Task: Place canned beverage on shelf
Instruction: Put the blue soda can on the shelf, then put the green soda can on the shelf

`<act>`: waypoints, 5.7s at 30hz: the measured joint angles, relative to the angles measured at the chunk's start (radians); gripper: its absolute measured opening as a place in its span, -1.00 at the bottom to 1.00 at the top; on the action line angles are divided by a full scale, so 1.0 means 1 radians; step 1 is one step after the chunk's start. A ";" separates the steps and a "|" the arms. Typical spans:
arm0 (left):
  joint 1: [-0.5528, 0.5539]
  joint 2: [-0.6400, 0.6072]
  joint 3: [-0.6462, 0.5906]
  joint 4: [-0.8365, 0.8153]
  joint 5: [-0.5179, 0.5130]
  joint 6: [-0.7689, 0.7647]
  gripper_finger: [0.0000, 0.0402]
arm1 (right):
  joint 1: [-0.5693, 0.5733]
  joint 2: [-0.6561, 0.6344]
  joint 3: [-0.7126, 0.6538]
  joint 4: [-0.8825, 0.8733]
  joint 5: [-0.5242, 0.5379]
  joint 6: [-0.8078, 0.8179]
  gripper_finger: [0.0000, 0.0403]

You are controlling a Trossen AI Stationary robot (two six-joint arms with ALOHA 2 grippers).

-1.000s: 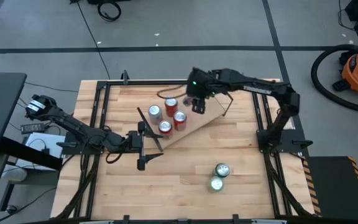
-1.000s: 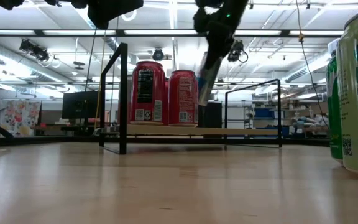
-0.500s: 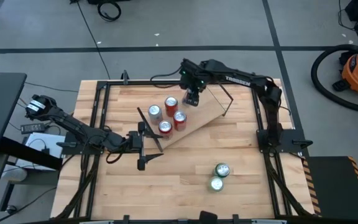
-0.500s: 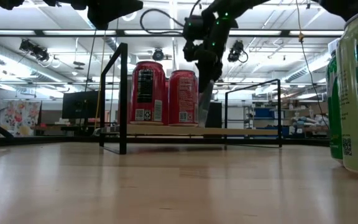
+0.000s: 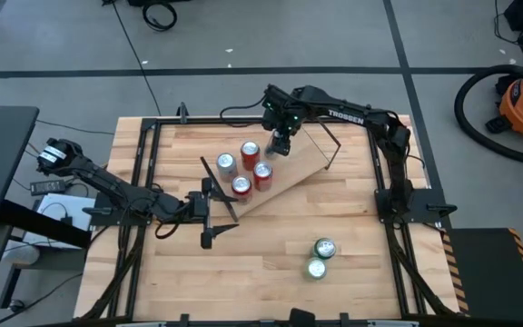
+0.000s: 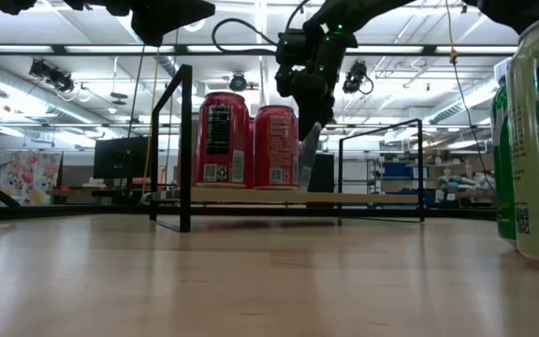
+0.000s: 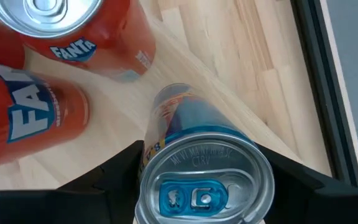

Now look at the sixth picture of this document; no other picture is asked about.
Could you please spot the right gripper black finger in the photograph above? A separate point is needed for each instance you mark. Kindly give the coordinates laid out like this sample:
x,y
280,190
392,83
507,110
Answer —
x,y
314,117

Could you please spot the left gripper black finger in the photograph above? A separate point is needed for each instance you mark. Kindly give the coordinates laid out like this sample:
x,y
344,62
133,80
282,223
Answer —
x,y
166,19

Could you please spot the red beverage can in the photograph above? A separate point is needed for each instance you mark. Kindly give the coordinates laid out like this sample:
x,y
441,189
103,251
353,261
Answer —
x,y
252,154
274,140

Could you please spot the red blue Fanta strawberry can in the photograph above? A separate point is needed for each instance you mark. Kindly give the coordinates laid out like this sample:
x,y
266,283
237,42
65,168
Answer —
x,y
222,140

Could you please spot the light green beverage can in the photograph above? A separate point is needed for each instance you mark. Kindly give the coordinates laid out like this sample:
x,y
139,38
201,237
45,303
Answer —
x,y
538,140

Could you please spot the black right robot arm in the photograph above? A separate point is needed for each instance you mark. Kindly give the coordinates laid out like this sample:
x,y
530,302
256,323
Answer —
x,y
344,14

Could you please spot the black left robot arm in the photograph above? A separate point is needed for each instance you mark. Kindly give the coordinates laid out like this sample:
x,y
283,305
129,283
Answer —
x,y
10,5

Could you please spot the wooden shelf black metal legs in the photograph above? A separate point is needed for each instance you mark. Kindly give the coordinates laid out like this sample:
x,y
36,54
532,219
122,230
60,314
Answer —
x,y
368,199

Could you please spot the black overhead spotlight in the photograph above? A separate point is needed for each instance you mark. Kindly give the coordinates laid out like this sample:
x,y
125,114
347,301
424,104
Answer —
x,y
238,82
52,75
356,77

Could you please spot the blue storage bin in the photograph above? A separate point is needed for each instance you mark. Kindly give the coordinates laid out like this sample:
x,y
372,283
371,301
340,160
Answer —
x,y
398,169

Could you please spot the black computer monitor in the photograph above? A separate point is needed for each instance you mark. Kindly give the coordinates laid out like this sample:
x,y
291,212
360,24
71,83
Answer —
x,y
120,156

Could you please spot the floral patterned cloth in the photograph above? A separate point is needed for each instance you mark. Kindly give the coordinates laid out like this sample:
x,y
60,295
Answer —
x,y
26,175

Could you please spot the overhead light bar frame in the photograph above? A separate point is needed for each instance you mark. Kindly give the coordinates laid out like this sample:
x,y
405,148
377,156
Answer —
x,y
180,48

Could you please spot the black aluminium table frame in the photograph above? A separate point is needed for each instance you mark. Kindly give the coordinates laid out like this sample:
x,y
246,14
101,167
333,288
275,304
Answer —
x,y
87,212

